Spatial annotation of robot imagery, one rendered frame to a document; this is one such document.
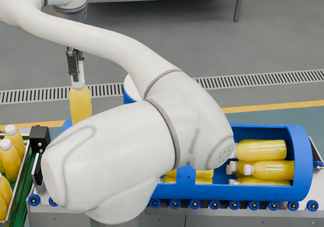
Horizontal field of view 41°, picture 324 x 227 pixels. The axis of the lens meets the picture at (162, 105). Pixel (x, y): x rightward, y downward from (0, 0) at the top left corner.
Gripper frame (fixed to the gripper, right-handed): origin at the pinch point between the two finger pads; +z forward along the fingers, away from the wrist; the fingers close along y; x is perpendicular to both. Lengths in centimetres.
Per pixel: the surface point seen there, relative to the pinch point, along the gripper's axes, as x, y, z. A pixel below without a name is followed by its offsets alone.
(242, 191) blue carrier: -56, -15, 37
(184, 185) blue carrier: -36, -15, 35
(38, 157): 18.5, 1.9, 44.2
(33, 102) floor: 65, 138, 150
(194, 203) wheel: -41, -12, 51
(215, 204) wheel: -49, -12, 51
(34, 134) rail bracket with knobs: 24, 18, 49
